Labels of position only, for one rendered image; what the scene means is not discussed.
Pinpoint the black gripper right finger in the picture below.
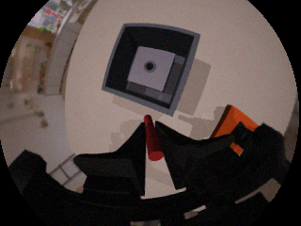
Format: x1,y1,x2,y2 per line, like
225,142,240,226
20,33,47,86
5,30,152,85
154,121,234,189

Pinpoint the red peg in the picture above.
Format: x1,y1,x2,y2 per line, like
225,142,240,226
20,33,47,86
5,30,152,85
144,116,164,161

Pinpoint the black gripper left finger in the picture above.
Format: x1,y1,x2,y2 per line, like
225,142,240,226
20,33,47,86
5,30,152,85
72,123,147,197

